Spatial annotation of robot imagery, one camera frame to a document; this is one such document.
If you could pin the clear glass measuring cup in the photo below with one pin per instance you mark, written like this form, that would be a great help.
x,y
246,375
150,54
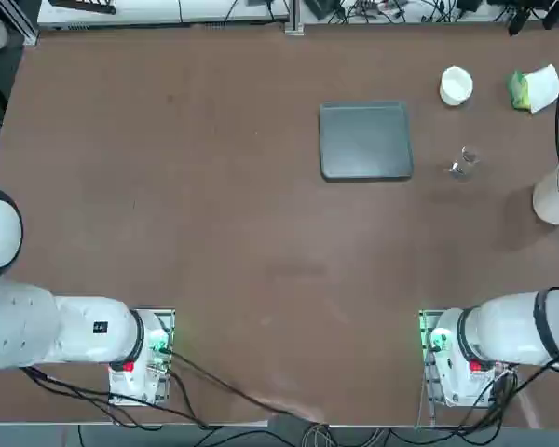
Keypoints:
x,y
466,163

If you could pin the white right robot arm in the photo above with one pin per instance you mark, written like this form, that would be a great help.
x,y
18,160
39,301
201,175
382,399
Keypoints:
x,y
508,326

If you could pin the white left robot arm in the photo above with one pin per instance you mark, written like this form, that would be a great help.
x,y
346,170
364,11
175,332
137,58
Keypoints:
x,y
84,330

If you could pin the white bowl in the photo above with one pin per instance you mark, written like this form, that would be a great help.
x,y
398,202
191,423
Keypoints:
x,y
455,86

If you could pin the black power adapter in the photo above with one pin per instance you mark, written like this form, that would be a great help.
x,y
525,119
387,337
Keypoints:
x,y
323,8
469,4

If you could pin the green tissue pack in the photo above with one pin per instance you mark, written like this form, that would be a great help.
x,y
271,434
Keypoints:
x,y
538,88

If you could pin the cream lidded trash bin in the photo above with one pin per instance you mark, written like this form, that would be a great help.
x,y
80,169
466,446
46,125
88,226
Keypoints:
x,y
552,200

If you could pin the dark grey square tray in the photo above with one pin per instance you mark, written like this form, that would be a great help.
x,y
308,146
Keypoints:
x,y
365,139

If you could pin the black power strip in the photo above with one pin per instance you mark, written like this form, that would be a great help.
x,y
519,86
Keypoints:
x,y
84,5

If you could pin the aluminium frame post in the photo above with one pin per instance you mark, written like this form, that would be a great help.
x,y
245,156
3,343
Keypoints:
x,y
294,16
28,28

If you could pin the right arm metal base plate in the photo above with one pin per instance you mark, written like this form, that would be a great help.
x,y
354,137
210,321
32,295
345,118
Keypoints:
x,y
426,377

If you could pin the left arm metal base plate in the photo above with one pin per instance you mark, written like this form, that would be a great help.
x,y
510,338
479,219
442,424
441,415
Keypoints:
x,y
167,316

